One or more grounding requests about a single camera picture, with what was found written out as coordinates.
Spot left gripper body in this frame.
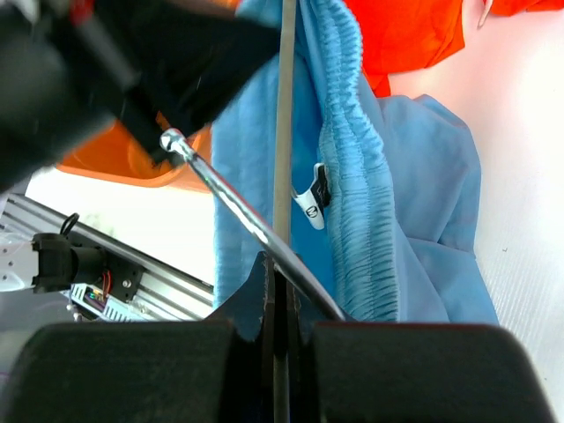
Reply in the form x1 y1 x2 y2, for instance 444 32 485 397
1 1 141 189

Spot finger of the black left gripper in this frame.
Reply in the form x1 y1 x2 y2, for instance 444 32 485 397
92 1 280 166

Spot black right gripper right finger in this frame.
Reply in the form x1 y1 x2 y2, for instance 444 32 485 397
286 286 554 422

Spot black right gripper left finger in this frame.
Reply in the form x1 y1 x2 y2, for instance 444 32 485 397
1 254 274 422

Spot grey hanger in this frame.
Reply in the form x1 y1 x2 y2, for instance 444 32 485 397
159 0 347 423

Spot light blue shorts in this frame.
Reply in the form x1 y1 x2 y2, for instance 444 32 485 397
211 0 500 325

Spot orange shorts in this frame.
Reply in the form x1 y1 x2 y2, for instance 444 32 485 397
343 0 564 98

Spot orange plastic basket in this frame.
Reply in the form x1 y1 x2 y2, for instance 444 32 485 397
56 122 208 193

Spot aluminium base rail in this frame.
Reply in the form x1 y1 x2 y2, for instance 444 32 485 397
1 194 213 321

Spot white slotted cable duct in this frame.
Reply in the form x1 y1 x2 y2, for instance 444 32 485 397
62 284 146 322

